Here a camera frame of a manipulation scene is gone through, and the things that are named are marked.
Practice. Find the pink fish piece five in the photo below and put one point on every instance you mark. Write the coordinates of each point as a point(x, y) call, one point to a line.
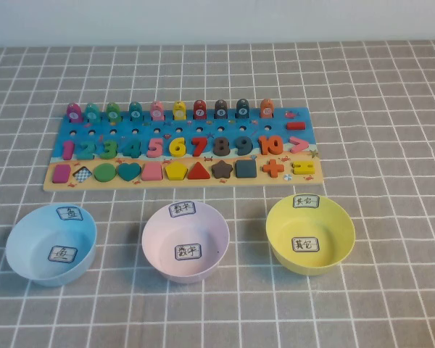
point(157, 110)

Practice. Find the teal fish piece two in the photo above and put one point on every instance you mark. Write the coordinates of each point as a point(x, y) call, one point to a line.
point(92, 112)

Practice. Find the red fish piece seven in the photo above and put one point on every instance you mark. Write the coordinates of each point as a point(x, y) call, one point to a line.
point(200, 109)

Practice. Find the magenta number one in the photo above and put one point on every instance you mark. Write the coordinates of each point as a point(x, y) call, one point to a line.
point(68, 150)

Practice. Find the teal number two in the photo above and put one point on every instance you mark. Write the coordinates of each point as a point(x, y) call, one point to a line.
point(88, 156)

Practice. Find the red triangle block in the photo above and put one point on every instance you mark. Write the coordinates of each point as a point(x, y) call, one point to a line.
point(199, 173)

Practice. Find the yellow pentagon block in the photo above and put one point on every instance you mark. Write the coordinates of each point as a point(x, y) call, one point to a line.
point(177, 171)

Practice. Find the pink greater-than sign block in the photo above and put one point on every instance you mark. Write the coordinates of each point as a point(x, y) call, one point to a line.
point(302, 145)

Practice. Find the orange fish piece ten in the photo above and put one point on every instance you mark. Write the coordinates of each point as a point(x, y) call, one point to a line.
point(267, 108)

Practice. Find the teal number four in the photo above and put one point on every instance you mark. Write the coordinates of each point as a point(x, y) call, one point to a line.
point(136, 150)

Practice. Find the orange number ten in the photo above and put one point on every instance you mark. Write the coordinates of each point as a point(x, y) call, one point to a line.
point(264, 145)

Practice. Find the wooden number puzzle board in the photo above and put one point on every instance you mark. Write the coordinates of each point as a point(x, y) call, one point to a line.
point(232, 129)

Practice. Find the magenta fish piece one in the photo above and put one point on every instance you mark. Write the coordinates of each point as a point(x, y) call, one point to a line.
point(74, 112)

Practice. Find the brown number eight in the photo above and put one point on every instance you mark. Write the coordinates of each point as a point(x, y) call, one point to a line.
point(222, 146)

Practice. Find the teal fish piece four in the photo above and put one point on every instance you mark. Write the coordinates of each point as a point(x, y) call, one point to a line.
point(136, 111)

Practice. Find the red number seven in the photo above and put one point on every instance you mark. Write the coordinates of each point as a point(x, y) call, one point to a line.
point(200, 146)

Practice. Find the dark grey square block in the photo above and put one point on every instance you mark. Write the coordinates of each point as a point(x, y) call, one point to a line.
point(246, 169)

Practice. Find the green fish piece three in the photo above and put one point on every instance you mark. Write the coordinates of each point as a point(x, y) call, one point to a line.
point(113, 111)

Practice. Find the light pink plastic bowl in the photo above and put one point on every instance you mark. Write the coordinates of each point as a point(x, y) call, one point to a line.
point(159, 235)

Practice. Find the yellow equals sign block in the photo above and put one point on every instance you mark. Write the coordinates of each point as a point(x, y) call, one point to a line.
point(297, 167)

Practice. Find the yellow fish piece six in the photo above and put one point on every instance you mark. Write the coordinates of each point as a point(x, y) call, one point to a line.
point(179, 110)

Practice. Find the red minus sign block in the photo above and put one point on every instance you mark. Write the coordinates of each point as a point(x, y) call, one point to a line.
point(295, 125)

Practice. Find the grey white-grid tablecloth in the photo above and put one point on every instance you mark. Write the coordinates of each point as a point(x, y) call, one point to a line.
point(384, 108)

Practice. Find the dark grey fish piece nine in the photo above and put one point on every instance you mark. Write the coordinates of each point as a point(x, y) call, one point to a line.
point(243, 108)

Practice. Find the yellow number six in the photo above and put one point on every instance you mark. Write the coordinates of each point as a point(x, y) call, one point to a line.
point(174, 148)

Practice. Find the dark grey number nine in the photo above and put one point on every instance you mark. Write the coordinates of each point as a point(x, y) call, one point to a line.
point(249, 143)

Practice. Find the pink trapezoid block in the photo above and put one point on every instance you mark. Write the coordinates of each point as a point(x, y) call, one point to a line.
point(152, 172)

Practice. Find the orange plus sign block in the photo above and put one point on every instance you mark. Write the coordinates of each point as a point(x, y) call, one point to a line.
point(273, 168)

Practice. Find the brown star block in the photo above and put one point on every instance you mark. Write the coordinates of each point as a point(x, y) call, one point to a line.
point(223, 169)

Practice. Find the pink number five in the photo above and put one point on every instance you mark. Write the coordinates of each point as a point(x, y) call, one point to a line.
point(155, 146)

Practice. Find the teal heart block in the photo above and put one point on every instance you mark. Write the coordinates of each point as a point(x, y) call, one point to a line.
point(129, 171)

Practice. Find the brown fish piece eight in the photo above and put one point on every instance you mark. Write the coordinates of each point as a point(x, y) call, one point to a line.
point(221, 109)

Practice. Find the magenta rectangle block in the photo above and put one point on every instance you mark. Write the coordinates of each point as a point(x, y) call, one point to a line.
point(61, 174)

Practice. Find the green circle block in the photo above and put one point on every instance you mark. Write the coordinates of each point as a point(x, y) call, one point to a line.
point(104, 172)

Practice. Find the yellow plastic bowl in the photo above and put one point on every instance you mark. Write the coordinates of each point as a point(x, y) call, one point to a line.
point(286, 224)

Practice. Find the light blue plastic bowl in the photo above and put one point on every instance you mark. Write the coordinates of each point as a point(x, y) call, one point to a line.
point(29, 246)

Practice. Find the green number three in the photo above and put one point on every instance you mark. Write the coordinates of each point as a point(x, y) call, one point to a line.
point(113, 149)

